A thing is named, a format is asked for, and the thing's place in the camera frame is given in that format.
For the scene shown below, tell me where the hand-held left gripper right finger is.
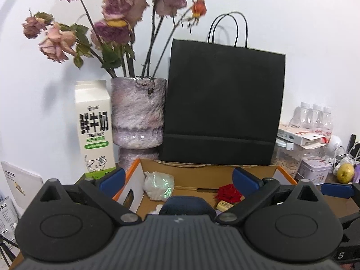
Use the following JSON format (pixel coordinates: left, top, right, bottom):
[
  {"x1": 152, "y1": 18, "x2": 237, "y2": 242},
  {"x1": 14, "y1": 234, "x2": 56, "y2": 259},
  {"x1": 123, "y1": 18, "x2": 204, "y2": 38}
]
[{"x1": 216, "y1": 167, "x2": 321, "y2": 225}]

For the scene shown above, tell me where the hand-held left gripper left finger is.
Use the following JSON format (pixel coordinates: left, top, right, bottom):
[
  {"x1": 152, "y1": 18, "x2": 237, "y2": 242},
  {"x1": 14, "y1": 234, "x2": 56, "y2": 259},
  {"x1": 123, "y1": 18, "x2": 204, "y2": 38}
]
[{"x1": 39, "y1": 168, "x2": 141, "y2": 226}]

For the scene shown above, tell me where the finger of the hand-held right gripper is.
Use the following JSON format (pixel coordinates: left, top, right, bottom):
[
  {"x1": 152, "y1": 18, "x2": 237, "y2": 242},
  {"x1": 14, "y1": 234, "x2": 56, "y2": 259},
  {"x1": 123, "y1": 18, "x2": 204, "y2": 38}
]
[
  {"x1": 340, "y1": 210, "x2": 360, "y2": 232},
  {"x1": 321, "y1": 182, "x2": 360, "y2": 199}
]

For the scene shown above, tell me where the iridescent plastic bag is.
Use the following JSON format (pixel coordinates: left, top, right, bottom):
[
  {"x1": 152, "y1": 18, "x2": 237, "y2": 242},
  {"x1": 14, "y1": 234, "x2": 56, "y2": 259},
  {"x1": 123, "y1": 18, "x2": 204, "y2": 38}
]
[{"x1": 143, "y1": 171, "x2": 175, "y2": 202}]

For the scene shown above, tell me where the red cardboard box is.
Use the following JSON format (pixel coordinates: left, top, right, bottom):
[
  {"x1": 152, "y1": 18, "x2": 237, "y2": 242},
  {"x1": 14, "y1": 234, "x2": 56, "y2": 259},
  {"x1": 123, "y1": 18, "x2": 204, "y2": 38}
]
[{"x1": 112, "y1": 158, "x2": 297, "y2": 218}]

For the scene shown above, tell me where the green apple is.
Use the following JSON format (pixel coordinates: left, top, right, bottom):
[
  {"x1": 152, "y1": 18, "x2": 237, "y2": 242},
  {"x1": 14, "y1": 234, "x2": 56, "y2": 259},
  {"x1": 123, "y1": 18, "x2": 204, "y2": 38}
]
[{"x1": 337, "y1": 163, "x2": 355, "y2": 183}]

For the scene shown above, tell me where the red rose flower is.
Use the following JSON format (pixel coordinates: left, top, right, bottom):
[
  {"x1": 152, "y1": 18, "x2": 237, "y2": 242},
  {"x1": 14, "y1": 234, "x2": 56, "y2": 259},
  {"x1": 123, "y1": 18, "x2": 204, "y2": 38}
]
[{"x1": 216, "y1": 184, "x2": 243, "y2": 204}]

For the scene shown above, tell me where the grey tin box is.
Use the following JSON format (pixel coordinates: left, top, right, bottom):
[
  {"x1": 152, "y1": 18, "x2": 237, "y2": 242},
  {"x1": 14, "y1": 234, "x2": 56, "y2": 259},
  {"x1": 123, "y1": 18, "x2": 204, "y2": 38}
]
[{"x1": 297, "y1": 157, "x2": 332, "y2": 186}]

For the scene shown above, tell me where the small yellow block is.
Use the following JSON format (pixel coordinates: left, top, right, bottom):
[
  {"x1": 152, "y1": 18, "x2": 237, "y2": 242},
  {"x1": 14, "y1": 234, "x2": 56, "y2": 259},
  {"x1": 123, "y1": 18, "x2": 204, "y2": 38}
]
[{"x1": 216, "y1": 200, "x2": 234, "y2": 211}]

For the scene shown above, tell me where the white round device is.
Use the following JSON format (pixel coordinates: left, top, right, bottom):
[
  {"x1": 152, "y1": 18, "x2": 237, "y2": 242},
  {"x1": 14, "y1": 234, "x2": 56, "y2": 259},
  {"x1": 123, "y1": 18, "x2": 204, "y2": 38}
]
[{"x1": 328, "y1": 135, "x2": 347, "y2": 161}]

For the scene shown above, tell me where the clear plastic food container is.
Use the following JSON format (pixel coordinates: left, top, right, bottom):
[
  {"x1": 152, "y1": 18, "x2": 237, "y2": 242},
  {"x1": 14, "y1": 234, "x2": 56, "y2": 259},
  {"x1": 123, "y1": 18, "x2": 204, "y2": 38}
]
[{"x1": 271, "y1": 139, "x2": 327, "y2": 179}]

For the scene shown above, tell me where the black charger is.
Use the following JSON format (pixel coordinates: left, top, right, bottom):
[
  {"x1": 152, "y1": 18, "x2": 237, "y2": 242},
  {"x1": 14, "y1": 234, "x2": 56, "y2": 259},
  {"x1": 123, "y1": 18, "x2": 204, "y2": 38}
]
[{"x1": 347, "y1": 133, "x2": 358, "y2": 158}]

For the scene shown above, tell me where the white green milk carton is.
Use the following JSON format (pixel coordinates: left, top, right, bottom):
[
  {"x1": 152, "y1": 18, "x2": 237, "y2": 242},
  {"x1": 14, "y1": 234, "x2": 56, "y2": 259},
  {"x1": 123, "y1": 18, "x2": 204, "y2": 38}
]
[{"x1": 74, "y1": 80, "x2": 117, "y2": 180}]

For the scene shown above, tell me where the dark blue pouch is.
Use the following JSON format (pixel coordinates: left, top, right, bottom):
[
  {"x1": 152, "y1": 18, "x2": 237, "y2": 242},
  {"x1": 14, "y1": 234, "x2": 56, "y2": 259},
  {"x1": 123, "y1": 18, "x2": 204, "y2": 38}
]
[{"x1": 160, "y1": 195, "x2": 216, "y2": 218}]

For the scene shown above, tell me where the white flat carton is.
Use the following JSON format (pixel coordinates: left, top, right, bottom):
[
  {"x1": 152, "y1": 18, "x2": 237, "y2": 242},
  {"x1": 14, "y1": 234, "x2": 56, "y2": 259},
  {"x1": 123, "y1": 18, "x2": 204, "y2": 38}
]
[{"x1": 277, "y1": 124, "x2": 328, "y2": 147}]

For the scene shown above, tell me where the purple marbled vase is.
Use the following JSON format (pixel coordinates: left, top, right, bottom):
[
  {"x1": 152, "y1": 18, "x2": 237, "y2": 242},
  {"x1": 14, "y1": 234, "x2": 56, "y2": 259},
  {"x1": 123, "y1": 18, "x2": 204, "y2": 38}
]
[{"x1": 110, "y1": 76, "x2": 167, "y2": 173}]

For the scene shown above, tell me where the black paper bag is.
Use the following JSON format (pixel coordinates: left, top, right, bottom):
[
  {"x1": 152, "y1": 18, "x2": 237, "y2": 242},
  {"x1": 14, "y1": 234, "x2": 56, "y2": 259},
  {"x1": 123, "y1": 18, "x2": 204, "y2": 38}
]
[{"x1": 158, "y1": 12, "x2": 286, "y2": 166}]

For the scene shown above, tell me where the white printed packet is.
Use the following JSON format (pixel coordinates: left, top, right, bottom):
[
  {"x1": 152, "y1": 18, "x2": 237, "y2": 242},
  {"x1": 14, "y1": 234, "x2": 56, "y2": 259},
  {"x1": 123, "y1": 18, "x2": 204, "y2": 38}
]
[{"x1": 0, "y1": 196, "x2": 21, "y2": 234}]

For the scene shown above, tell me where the black light stand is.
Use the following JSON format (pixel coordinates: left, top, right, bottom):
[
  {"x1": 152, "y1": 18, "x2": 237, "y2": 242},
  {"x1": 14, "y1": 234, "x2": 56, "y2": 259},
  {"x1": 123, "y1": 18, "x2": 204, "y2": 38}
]
[{"x1": 0, "y1": 235, "x2": 18, "y2": 265}]

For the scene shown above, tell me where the bunch of dried roses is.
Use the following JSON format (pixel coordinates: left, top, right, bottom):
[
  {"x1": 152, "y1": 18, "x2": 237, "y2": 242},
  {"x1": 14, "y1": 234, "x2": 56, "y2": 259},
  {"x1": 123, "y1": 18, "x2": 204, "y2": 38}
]
[{"x1": 22, "y1": 0, "x2": 207, "y2": 80}]

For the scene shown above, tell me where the white charging cable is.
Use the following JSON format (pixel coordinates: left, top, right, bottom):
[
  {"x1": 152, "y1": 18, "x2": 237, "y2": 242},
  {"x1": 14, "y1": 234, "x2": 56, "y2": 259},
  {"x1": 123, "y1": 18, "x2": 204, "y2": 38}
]
[{"x1": 332, "y1": 143, "x2": 360, "y2": 175}]

